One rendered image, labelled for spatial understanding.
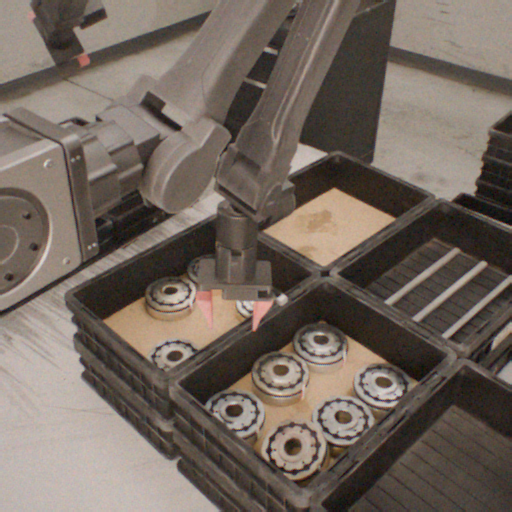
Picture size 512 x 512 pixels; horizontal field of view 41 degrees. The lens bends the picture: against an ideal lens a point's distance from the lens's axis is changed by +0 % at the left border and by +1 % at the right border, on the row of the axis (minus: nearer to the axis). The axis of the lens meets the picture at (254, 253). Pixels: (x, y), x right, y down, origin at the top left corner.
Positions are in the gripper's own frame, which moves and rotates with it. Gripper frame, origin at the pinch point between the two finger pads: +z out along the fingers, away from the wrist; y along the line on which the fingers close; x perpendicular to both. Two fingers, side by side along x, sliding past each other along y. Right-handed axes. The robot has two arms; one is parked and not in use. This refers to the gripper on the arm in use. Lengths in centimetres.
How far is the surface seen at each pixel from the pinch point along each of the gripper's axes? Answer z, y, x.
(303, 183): 9, -17, -68
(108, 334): 12.7, 21.1, -12.4
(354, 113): 39, -52, -199
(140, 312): 20.9, 18.0, -29.8
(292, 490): 14.7, -8.8, 17.9
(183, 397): 13.6, 7.3, 1.6
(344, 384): 21.5, -20.7, -11.0
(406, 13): 34, -109, -371
